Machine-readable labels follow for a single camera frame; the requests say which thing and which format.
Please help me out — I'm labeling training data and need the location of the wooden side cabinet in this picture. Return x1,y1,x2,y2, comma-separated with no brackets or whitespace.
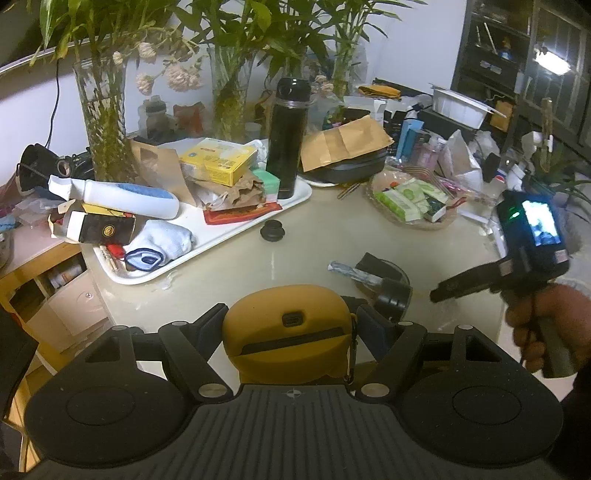
0,221,115,471

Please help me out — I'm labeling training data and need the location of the white plastic food container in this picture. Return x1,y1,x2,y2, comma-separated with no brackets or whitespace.
432,85,507,130

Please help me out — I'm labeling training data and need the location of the brown paper envelope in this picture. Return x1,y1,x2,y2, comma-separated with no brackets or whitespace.
301,115,393,172

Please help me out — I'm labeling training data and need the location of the middle glass vase with plant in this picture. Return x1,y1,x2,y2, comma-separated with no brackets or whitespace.
173,1,332,142

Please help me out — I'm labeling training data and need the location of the green white small box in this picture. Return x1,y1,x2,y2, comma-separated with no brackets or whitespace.
252,169,280,203

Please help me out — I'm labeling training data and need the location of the glass dish with packets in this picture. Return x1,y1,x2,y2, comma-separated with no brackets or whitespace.
365,168,467,231

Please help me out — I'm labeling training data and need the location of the red flat packet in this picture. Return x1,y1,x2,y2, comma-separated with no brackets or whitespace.
204,202,283,225

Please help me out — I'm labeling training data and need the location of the small black round knob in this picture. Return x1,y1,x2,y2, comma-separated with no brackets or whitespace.
260,220,286,242

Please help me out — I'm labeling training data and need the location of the left glass vase with plant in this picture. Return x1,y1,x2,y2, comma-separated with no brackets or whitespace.
39,1,180,183

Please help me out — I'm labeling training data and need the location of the black gold box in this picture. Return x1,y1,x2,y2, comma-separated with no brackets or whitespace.
48,211,136,246

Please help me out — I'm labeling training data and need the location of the silver foil packet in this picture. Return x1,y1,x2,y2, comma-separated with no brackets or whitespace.
328,261,383,287

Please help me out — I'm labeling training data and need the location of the glass vase with plant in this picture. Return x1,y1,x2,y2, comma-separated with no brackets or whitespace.
39,1,180,183
173,1,332,142

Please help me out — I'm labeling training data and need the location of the white plastic tray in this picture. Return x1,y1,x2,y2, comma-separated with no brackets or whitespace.
80,138,314,286

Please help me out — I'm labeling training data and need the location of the black oval case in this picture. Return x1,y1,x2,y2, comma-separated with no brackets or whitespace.
298,148,388,184

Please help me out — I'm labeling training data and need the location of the white blue tube package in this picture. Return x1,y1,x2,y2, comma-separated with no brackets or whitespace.
48,175,179,220

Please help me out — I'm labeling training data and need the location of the potted green plant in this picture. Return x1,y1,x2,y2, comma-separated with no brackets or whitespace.
524,96,590,223

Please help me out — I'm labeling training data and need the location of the person's right hand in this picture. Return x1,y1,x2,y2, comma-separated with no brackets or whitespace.
504,283,591,375

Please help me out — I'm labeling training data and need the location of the black rectangular block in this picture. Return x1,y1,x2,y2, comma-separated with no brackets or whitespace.
356,252,398,280

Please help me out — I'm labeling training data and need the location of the white blue rolled cloth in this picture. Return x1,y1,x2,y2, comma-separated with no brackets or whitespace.
123,220,194,272

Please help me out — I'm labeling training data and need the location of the yellow cardboard box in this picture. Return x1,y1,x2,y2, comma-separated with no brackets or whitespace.
179,138,257,187

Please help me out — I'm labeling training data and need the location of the black thermos bottle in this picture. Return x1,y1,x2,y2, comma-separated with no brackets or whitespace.
266,77,311,199

